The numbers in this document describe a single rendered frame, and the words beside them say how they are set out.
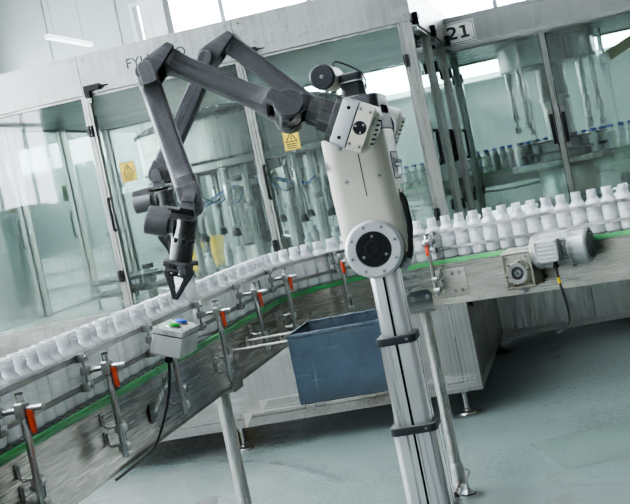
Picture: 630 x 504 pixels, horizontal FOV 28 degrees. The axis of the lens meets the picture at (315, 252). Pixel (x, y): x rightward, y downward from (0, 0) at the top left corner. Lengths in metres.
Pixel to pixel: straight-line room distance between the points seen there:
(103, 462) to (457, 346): 4.02
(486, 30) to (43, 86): 3.03
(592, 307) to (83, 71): 3.72
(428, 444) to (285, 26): 3.73
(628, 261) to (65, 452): 2.54
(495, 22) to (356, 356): 4.99
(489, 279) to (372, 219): 1.58
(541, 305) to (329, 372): 4.85
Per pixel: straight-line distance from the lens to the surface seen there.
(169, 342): 3.13
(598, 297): 8.59
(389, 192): 3.34
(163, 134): 3.22
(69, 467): 2.77
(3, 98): 7.32
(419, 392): 3.45
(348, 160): 3.34
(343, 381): 3.85
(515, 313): 8.62
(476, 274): 4.89
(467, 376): 6.76
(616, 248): 4.70
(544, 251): 4.61
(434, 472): 3.49
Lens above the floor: 1.39
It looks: 3 degrees down
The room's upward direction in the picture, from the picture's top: 12 degrees counter-clockwise
